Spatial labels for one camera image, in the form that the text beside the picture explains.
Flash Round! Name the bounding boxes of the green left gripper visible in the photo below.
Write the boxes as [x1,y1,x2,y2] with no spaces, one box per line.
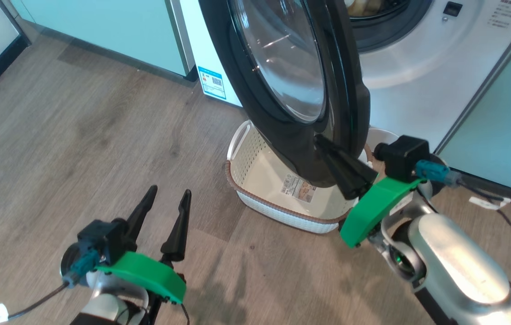
[96,185,192,304]

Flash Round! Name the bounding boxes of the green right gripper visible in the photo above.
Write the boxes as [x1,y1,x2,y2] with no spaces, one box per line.
[314,135,423,249]

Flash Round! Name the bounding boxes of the dark grey round washer door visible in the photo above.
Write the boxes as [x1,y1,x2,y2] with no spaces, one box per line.
[198,0,371,188]

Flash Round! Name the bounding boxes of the white front-load washing machine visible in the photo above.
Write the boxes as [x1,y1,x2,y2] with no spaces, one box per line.
[178,0,511,152]

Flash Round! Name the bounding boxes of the printed basket label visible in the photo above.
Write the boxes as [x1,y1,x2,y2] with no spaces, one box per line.
[280,174,317,203]

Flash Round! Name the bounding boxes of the cream perforated laundry basket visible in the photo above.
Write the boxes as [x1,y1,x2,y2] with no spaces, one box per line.
[225,120,400,234]

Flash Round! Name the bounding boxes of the blue white energy label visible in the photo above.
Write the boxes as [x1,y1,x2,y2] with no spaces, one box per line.
[198,66,227,100]

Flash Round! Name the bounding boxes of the dark cabinet plinth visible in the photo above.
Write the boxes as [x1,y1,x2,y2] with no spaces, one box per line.
[438,156,511,210]

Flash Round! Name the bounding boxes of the pale green wide cabinet panel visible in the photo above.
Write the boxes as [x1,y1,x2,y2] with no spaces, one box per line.
[436,14,511,199]

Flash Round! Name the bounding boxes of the black right camera cable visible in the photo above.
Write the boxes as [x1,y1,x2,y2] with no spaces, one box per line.
[416,159,511,312]

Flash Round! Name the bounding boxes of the black camera cable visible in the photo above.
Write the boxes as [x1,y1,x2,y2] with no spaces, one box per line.
[0,251,100,323]
[416,159,511,312]

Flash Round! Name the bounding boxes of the black left camera cable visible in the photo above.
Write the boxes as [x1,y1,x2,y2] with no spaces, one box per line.
[0,251,100,323]

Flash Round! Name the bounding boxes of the grey door seal ring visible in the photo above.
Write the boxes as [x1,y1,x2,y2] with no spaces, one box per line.
[348,0,434,54]

